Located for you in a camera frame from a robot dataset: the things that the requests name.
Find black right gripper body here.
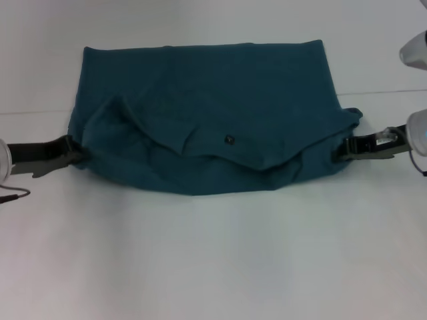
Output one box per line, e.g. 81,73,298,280
352,124,410,161

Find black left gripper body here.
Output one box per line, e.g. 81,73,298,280
6,137,69,179

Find teal t-shirt with FREE print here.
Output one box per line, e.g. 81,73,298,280
65,39,364,198

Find silver metal cable connector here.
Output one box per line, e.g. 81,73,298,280
376,127,401,143

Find dark red right gripper cable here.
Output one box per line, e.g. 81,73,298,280
408,150,427,177

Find dark red gripper cable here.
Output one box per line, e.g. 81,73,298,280
408,150,427,177
0,185,31,204

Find dark red left gripper cable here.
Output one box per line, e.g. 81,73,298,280
0,185,31,204

